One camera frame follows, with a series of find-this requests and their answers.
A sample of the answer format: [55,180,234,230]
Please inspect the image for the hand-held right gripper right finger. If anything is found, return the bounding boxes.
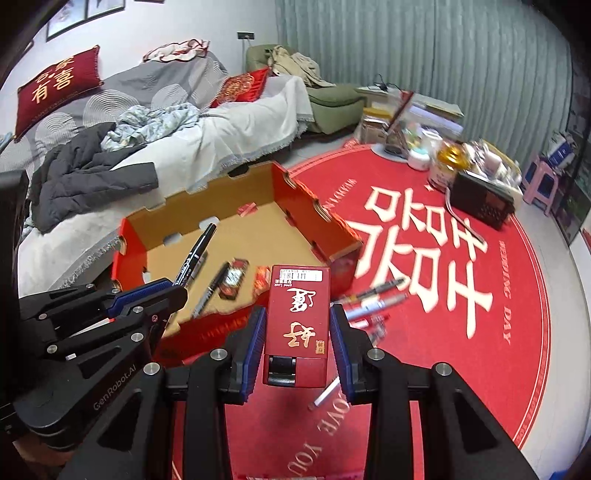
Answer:
[329,304,541,480]

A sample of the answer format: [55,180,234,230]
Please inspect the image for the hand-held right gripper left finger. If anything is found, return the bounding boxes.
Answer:
[60,306,269,480]

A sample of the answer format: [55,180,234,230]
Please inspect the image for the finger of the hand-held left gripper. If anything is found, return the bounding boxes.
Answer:
[18,278,175,326]
[28,287,189,365]

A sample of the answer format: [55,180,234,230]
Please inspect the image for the red cigarette pack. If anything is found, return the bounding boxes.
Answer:
[262,264,332,388]

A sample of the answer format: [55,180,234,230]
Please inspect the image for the black marker white print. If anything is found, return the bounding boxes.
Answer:
[191,262,230,320]
[172,223,218,288]

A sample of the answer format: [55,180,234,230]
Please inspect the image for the small red black pack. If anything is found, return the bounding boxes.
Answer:
[221,258,251,301]

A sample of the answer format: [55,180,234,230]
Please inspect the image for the red cardboard box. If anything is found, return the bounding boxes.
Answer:
[111,161,365,367]

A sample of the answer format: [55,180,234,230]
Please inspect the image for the black clear pen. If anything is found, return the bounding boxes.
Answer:
[331,277,407,306]

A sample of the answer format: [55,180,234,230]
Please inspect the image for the red round printed table mat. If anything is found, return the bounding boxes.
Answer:
[171,144,552,480]

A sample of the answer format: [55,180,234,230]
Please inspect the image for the dark grey jacket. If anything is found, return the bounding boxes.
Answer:
[28,122,160,234]

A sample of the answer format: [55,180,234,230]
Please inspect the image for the light blue blanket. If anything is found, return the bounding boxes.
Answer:
[99,102,201,151]

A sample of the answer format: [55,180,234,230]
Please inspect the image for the white sofa throw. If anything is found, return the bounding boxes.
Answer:
[18,76,317,296]

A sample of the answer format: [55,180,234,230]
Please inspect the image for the grey patterned sofa cover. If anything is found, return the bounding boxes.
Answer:
[0,48,229,176]

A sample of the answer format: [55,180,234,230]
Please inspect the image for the white cream jar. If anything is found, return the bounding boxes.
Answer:
[406,147,431,172]

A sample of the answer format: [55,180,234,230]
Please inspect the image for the glass jar gold lid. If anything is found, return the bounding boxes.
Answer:
[428,142,471,193]

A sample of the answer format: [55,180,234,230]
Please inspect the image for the black radio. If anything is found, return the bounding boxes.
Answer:
[445,168,517,243]

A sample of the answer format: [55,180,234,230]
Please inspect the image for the red pillow gold letters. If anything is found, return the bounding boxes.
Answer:
[14,45,105,141]

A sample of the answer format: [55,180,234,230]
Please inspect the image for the red embroidered cushion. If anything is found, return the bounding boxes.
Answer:
[210,67,271,110]

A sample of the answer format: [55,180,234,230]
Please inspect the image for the white cup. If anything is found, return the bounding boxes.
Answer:
[418,128,443,151]

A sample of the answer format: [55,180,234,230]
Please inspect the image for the white red cloth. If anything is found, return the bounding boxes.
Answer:
[142,38,211,64]

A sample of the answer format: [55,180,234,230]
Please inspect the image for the group of small bottles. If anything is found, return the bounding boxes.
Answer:
[466,138,525,188]

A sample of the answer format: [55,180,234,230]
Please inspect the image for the green armchair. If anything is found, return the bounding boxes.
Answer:
[245,44,366,136]

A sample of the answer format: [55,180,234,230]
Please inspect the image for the stack of papers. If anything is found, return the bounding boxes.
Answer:
[409,92,465,126]

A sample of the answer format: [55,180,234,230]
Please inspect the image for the pink plastic stool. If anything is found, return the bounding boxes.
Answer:
[522,154,560,217]

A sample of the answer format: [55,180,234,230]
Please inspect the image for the beige clothes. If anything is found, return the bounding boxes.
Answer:
[269,45,335,88]

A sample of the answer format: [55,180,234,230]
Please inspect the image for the glass display cabinet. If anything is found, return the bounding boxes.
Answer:
[551,41,591,247]

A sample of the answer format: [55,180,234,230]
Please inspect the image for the blue white bag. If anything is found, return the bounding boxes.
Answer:
[540,131,579,169]

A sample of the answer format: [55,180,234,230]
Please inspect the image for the grey curtain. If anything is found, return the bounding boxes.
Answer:
[274,0,575,174]

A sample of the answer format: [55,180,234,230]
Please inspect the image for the picture frame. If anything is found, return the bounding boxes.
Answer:
[85,0,126,21]
[45,0,88,43]

